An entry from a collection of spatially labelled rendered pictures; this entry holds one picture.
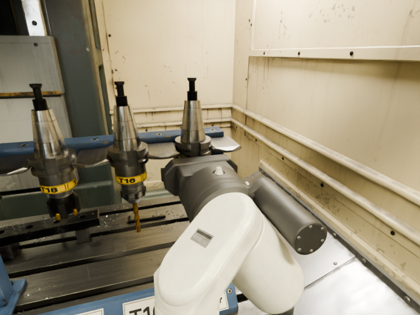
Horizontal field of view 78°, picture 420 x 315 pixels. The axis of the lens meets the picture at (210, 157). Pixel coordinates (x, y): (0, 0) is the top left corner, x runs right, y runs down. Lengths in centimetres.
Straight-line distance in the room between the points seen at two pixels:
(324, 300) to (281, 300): 51
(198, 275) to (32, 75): 91
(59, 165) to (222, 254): 30
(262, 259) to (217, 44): 131
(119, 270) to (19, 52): 72
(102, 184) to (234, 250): 97
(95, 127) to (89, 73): 19
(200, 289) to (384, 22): 66
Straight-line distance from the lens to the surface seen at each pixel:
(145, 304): 55
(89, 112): 107
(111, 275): 68
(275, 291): 28
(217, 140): 48
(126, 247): 74
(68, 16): 106
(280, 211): 26
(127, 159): 42
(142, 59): 139
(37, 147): 45
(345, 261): 85
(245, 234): 22
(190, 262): 23
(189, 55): 142
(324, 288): 81
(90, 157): 45
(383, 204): 75
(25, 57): 104
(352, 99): 78
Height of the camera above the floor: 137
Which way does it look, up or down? 22 degrees down
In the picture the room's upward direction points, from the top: straight up
